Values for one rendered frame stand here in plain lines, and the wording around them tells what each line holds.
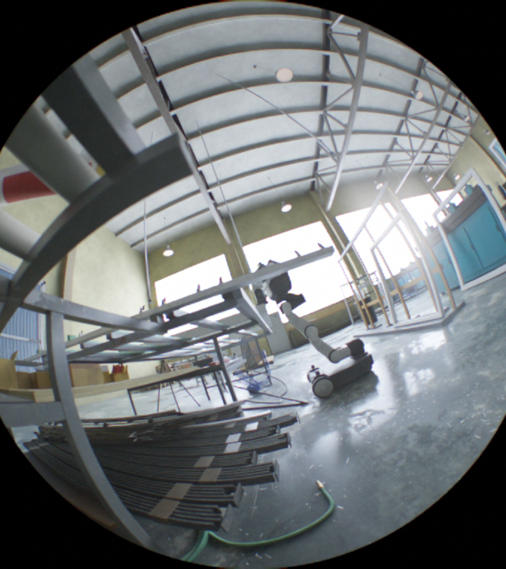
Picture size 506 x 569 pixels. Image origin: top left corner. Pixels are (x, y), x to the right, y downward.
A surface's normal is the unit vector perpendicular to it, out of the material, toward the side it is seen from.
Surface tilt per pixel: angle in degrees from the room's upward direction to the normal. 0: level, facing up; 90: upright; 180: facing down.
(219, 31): 180
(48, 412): 90
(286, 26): 180
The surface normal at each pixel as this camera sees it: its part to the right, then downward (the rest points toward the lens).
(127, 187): 0.32, 0.90
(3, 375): 0.94, -0.33
